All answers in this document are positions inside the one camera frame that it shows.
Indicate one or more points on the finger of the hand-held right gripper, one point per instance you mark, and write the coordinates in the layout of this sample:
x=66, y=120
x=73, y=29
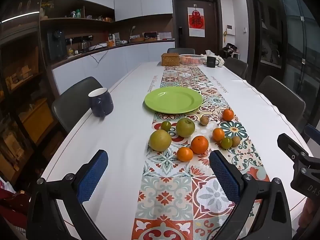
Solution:
x=312, y=132
x=290, y=146

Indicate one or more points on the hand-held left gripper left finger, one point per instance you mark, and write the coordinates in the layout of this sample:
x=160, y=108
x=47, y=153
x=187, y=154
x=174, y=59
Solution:
x=92, y=177

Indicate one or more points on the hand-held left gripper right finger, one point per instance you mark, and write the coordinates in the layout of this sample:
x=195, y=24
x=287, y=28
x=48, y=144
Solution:
x=225, y=177

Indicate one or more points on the small green fruit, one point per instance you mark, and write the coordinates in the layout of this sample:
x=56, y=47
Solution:
x=165, y=125
x=226, y=142

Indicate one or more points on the small brown fruit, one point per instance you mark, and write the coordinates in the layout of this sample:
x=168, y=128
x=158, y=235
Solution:
x=204, y=120
x=235, y=141

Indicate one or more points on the mandarin orange with stem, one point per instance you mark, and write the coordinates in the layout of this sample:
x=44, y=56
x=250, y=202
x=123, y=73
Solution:
x=228, y=114

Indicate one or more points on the green apple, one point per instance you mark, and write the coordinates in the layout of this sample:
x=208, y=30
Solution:
x=185, y=127

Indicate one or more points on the yellow-green pear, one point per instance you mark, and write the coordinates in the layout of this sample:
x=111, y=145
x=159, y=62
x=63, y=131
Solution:
x=160, y=140

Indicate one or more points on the green plate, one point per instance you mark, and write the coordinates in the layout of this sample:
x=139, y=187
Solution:
x=172, y=100

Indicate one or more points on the person's right hand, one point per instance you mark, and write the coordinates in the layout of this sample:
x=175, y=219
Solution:
x=310, y=215

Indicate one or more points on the large mandarin orange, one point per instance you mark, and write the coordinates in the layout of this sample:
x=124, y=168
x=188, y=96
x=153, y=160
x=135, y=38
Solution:
x=199, y=144

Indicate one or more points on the grey chair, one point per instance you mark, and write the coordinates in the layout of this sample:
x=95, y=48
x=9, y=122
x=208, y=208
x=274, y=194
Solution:
x=72, y=102
x=282, y=100
x=180, y=51
x=237, y=66

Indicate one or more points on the patterned table runner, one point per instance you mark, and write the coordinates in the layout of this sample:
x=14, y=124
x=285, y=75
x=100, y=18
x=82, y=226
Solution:
x=175, y=192

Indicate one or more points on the navy blue mug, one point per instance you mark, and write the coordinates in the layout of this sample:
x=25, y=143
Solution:
x=101, y=103

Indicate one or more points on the glass sliding door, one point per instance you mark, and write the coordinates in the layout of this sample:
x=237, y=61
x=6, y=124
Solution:
x=297, y=50

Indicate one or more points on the red cloth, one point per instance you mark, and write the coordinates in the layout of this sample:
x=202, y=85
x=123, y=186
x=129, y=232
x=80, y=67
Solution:
x=11, y=202

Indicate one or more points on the metal faucet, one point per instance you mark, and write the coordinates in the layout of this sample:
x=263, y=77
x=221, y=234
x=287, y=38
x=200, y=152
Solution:
x=275, y=53

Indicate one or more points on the white crumpled cloth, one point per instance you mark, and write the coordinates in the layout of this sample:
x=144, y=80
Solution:
x=220, y=57

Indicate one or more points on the dark bag on stool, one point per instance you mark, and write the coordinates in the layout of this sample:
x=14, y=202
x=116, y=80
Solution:
x=231, y=48

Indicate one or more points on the black mug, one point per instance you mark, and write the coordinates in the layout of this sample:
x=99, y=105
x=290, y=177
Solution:
x=212, y=62

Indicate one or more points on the glass-front display cabinet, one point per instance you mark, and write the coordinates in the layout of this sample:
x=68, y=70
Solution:
x=22, y=80

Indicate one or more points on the white plastic basket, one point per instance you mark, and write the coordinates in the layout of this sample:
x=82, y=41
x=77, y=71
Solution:
x=191, y=59

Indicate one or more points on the wicker basket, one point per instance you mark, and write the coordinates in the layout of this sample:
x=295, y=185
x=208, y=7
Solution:
x=170, y=59

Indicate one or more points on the white intercom panel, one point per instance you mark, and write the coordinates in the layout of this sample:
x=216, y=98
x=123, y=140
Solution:
x=230, y=29

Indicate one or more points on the electric kettle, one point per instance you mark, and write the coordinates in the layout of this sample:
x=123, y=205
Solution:
x=85, y=45

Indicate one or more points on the white desk lamp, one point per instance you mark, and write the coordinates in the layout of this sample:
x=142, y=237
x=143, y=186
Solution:
x=132, y=31

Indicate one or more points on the black box on counter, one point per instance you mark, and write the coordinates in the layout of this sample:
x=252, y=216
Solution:
x=150, y=35

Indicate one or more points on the red and white door poster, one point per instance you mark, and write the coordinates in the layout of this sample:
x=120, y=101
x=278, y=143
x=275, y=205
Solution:
x=195, y=21

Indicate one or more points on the dark wooden door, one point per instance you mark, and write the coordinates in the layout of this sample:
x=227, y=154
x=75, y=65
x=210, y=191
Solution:
x=182, y=17

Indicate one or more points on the white wall cabinets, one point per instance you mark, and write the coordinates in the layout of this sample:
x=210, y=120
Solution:
x=140, y=0

